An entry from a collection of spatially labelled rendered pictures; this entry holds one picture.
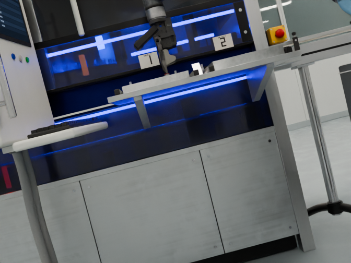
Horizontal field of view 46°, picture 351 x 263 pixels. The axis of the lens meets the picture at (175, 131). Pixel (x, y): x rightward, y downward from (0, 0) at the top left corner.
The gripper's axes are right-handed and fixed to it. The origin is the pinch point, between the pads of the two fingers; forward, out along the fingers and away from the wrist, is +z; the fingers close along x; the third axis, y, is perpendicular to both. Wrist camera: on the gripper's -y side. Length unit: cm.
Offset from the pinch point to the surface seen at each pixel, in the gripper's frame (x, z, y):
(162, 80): -6.2, 4.0, -2.1
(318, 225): 49, 93, 62
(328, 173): 35, 64, 68
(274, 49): -17.7, 3.9, 39.1
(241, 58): -17.7, 4.1, 26.8
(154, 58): 19.5, -8.7, -2.0
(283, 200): 21, 68, 39
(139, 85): -6.2, 3.6, -11.0
